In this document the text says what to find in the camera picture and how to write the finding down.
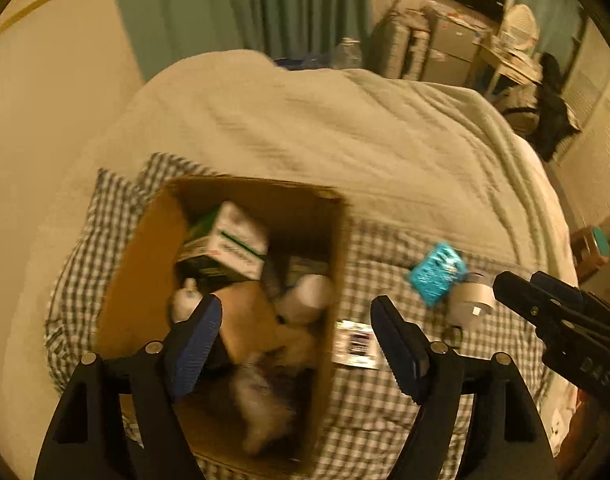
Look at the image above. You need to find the blue packet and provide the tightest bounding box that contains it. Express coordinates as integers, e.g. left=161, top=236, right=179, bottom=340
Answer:
left=409, top=242, right=466, bottom=308

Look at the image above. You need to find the grey fuzzy item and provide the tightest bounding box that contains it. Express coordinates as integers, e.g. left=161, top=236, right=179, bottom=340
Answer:
left=230, top=355, right=306, bottom=453

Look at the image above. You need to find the white fan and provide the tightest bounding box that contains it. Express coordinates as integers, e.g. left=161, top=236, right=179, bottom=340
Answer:
left=500, top=4, right=540, bottom=43

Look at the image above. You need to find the white suitcase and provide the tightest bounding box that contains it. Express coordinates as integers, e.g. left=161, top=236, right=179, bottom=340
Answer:
left=367, top=12, right=431, bottom=81

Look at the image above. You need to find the black clothing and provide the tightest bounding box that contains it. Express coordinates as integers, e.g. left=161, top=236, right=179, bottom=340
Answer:
left=532, top=52, right=583, bottom=161

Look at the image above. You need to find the white wardrobe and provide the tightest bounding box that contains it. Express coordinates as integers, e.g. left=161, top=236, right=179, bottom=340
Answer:
left=555, top=20, right=610, bottom=231

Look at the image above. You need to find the teal topped stool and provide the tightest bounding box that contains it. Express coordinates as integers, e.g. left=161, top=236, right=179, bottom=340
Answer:
left=572, top=227, right=610, bottom=281

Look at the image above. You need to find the wooden side table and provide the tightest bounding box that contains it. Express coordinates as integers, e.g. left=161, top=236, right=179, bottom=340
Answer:
left=467, top=35, right=540, bottom=101

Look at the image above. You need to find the grey checkered cloth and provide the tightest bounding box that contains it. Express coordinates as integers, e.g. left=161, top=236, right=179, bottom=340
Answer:
left=44, top=152, right=570, bottom=480

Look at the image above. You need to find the black and white card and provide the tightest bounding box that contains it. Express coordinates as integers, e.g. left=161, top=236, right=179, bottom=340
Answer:
left=333, top=320, right=386, bottom=371

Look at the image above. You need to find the clear plastic bottle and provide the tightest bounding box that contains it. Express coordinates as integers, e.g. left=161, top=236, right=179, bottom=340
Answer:
left=332, top=37, right=363, bottom=68

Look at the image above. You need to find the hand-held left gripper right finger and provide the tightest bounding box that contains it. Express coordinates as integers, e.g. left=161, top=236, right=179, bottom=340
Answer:
left=370, top=295, right=558, bottom=480

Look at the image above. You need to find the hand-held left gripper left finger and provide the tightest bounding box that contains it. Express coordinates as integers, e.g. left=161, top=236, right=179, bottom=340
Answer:
left=32, top=292, right=223, bottom=480

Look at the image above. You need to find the grey cabinet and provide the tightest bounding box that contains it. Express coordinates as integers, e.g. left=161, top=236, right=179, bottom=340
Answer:
left=420, top=7, right=490, bottom=83

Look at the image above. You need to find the white blanket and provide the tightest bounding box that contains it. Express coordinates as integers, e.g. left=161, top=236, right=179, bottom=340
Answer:
left=50, top=50, right=578, bottom=311

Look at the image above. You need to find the small white bottle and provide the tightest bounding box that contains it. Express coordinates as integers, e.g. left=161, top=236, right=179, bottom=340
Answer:
left=170, top=277, right=203, bottom=323

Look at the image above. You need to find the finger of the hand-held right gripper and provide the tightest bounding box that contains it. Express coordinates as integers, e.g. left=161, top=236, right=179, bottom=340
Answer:
left=492, top=271, right=586, bottom=343
left=531, top=270, right=610, bottom=331

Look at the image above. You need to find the green medicine box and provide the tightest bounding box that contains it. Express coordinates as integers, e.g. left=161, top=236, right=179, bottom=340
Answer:
left=182, top=207, right=221, bottom=248

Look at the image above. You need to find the small brown cardboard box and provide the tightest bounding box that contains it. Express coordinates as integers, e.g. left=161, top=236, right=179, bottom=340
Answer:
left=217, top=282, right=286, bottom=361

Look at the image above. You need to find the large white bottle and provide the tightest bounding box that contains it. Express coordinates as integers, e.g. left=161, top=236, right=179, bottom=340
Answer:
left=277, top=272, right=336, bottom=326

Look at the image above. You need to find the wide teal curtain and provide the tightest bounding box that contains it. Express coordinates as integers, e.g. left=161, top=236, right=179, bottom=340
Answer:
left=105, top=0, right=373, bottom=81

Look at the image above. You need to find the white green-striped medicine box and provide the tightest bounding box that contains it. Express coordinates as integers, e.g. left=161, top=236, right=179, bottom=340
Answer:
left=205, top=201, right=271, bottom=281

